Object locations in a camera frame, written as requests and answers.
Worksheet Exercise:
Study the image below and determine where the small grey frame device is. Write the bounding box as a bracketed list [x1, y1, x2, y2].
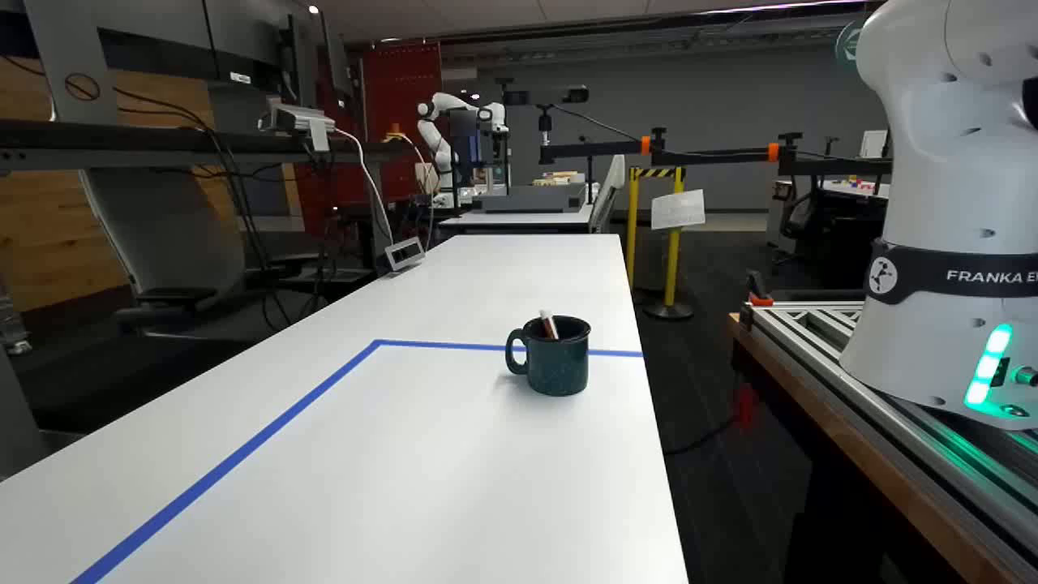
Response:
[384, 237, 428, 272]

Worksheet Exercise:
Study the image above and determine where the aluminium rail frame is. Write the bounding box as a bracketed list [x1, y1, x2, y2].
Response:
[740, 298, 1038, 564]

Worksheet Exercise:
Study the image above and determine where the round green sign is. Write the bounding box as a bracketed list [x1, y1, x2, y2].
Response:
[830, 22, 869, 72]

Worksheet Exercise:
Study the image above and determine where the red object on floor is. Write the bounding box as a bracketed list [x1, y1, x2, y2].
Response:
[733, 384, 766, 435]

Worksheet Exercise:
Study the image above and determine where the yellow stanchion post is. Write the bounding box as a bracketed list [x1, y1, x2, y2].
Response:
[624, 166, 645, 288]
[645, 164, 698, 326]

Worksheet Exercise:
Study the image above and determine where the white cable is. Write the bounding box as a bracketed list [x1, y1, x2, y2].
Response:
[328, 128, 398, 259]

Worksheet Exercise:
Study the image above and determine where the dark green mug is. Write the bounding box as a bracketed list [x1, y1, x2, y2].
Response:
[502, 311, 592, 398]

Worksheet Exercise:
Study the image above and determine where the white paper sign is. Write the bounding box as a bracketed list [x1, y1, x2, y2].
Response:
[648, 187, 711, 235]

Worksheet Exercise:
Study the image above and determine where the black floor cable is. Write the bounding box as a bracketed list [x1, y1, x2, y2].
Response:
[661, 417, 743, 459]

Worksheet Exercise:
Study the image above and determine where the wooden bench top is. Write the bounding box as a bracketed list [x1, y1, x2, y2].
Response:
[726, 311, 1038, 584]

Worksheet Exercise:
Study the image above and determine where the black bar with orange clamps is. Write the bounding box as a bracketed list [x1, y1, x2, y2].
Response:
[534, 128, 896, 181]

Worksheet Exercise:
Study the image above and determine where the white power box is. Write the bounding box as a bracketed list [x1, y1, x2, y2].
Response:
[268, 98, 336, 155]

